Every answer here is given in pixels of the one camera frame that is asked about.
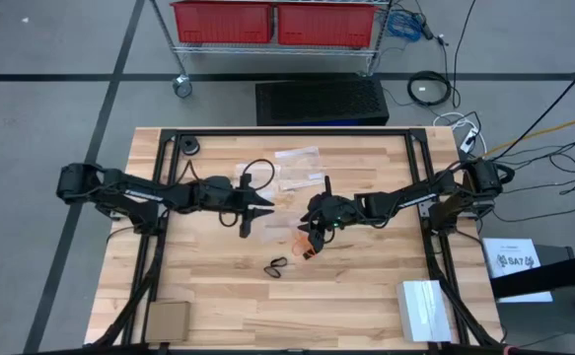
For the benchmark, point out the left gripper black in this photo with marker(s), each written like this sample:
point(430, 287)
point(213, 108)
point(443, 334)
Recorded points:
point(240, 202)

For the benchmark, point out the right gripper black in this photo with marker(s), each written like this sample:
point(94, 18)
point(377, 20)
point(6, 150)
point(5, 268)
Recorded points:
point(336, 212)

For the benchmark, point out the orange rubber band bundle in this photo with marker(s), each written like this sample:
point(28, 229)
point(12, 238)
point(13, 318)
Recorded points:
point(298, 246)

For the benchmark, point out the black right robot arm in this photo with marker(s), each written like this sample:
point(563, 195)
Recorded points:
point(405, 199)

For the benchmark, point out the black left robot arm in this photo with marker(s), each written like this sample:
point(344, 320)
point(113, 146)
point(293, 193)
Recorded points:
point(139, 193)

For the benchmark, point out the tape roll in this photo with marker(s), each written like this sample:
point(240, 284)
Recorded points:
point(182, 146)

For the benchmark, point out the black perforated floor mat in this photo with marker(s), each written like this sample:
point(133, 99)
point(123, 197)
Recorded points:
point(321, 101)

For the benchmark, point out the white box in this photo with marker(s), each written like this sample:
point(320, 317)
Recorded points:
point(422, 310)

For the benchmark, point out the brown cardboard piece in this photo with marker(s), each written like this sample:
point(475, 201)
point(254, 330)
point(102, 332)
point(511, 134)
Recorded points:
point(167, 321)

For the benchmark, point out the white power strip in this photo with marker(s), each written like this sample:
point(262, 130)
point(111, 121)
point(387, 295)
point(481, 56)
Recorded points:
point(469, 140)

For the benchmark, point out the red plastic bin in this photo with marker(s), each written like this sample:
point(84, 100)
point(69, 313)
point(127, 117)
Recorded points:
point(223, 22)
point(326, 24)

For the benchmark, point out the white paper sheet SA7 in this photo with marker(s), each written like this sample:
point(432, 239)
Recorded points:
point(501, 246)

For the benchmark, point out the black power brick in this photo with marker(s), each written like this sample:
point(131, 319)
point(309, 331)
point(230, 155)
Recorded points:
point(426, 27)

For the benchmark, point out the grey side table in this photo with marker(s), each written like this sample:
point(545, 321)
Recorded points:
point(528, 320)

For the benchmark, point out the black metal beam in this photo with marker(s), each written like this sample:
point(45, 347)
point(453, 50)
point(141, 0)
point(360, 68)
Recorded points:
point(543, 278)

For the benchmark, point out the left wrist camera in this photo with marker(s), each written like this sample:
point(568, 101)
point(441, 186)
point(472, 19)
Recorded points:
point(245, 181)

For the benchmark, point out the black metal table frame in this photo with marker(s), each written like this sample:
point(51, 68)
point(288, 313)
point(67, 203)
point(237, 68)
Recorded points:
point(218, 132)

